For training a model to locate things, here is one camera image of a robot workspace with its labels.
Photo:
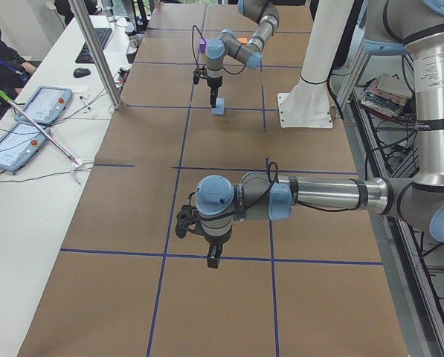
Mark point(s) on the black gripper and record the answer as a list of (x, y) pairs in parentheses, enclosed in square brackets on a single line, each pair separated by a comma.
[(216, 243), (214, 82)]

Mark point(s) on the light blue foam block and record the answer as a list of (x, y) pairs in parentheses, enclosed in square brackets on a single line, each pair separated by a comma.
[(219, 108)]

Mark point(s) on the purple foam block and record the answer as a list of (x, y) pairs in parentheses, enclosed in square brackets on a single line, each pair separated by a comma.
[(202, 46)]

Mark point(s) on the metal cup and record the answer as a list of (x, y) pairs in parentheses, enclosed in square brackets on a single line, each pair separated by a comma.
[(133, 44)]

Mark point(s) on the black computer mouse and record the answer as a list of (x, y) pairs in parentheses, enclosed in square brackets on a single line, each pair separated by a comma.
[(81, 72)]

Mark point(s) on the slanted metal rod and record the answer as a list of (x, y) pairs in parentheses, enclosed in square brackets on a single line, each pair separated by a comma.
[(76, 162)]

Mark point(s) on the upper teach pendant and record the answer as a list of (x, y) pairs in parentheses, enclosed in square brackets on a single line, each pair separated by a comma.
[(47, 104)]

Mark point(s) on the teach pendant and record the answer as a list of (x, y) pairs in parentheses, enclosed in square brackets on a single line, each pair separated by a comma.
[(19, 145), (47, 104)]

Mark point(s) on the stack of books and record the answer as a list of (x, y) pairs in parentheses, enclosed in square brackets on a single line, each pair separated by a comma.
[(387, 95)]

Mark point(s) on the lower teach pendant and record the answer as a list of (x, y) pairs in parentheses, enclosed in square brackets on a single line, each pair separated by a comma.
[(19, 145)]

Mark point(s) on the white pedestal column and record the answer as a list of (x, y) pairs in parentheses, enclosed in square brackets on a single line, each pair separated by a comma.
[(307, 104)]

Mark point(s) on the aluminium frame post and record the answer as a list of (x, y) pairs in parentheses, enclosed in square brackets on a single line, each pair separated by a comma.
[(83, 19)]

